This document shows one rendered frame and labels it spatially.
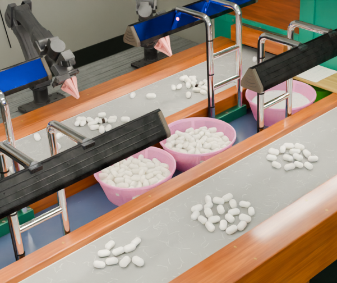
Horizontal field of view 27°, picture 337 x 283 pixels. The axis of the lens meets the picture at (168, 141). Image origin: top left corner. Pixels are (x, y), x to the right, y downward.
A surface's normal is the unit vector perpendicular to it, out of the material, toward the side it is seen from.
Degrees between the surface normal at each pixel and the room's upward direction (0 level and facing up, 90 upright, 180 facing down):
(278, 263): 90
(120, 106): 0
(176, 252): 0
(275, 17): 90
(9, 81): 58
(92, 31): 90
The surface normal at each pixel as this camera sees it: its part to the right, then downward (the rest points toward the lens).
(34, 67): 0.54, -0.18
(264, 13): -0.74, 0.37
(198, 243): -0.06, -0.87
